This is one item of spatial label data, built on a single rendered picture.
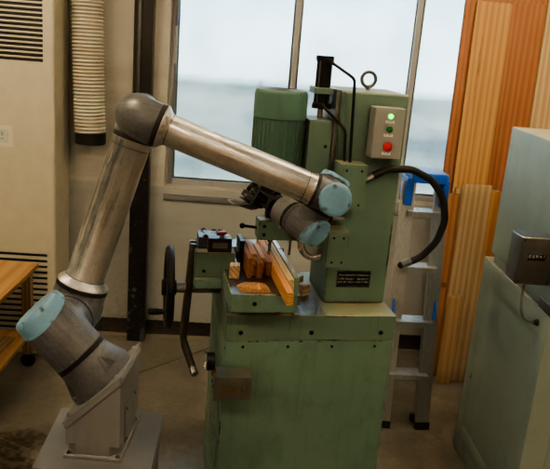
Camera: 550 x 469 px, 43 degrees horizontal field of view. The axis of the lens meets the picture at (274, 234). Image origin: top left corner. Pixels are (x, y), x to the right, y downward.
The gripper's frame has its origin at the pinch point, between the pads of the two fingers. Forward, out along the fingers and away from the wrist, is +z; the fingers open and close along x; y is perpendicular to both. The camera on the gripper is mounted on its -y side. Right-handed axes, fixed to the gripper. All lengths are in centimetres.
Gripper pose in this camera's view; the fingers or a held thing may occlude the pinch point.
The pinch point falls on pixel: (239, 179)
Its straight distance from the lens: 224.3
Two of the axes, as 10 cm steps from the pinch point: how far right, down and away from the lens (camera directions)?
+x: -4.9, 8.5, 1.7
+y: -5.4, -1.5, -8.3
